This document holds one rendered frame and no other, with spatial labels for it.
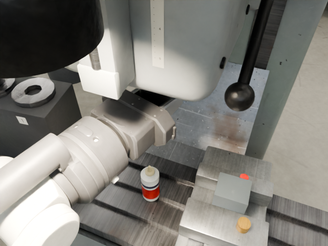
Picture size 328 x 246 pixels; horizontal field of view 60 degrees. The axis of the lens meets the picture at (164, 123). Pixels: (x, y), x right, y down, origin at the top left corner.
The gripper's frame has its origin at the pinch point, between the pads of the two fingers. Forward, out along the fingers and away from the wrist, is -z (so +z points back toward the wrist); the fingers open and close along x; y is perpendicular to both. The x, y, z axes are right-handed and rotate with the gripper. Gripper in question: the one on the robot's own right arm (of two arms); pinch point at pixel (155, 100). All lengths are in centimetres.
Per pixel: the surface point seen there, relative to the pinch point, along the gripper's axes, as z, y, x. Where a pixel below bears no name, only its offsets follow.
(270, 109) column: -40.9, 26.5, -9.4
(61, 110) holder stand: 2.7, 14.3, 24.9
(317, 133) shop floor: -152, 122, -26
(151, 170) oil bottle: -0.1, 20.0, 1.6
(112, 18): 11.3, -18.8, -5.0
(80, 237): 15.4, 38.3, 11.3
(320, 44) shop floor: -280, 121, 9
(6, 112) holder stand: 11.2, 12.5, 31.6
